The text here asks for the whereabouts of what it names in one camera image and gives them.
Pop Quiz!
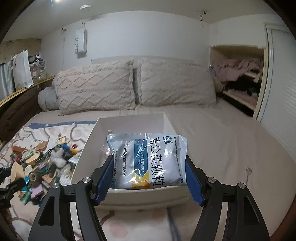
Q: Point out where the white cardboard box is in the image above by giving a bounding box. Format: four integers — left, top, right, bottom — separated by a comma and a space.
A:
72, 113, 190, 210

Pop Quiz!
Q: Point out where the wooden bedside shelf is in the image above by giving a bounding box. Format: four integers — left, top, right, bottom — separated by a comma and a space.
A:
0, 75, 55, 106

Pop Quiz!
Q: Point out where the right textured beige pillow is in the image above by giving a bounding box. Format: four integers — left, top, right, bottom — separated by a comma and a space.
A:
137, 58, 216, 106

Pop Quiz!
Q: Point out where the grey cushion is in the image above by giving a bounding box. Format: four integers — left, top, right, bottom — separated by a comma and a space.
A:
38, 86, 59, 111

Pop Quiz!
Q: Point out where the brown tape roll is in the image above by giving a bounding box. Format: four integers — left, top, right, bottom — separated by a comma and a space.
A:
29, 171, 39, 185

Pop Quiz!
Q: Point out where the white yarn ball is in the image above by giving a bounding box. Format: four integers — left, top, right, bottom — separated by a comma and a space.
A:
50, 148, 67, 169

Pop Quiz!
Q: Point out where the white blue medicine sachet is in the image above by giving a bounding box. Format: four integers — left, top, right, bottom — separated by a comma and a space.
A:
106, 133, 188, 189

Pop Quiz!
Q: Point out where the closet clothes pile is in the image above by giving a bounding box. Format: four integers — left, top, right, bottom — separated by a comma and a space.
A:
210, 58, 264, 98

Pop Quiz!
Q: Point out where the textured beige pillow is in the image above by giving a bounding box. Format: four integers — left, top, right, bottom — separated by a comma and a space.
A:
53, 59, 135, 114
137, 58, 216, 106

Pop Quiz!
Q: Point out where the white paper bag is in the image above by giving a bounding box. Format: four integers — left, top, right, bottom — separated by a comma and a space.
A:
13, 50, 33, 90

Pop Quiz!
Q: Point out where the white hanging sweet bag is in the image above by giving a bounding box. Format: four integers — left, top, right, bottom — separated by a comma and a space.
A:
74, 23, 87, 54

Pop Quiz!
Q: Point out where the patterned white pink blanket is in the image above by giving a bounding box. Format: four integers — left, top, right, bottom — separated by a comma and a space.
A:
0, 122, 223, 241

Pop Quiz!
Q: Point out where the left textured beige pillow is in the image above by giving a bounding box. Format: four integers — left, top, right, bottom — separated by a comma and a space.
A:
53, 59, 135, 114

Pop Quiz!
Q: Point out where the purple flat box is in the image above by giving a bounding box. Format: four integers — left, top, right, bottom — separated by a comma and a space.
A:
31, 184, 44, 199

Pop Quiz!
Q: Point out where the brown folded blanket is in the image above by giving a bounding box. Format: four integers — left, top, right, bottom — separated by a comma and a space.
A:
1, 87, 42, 142

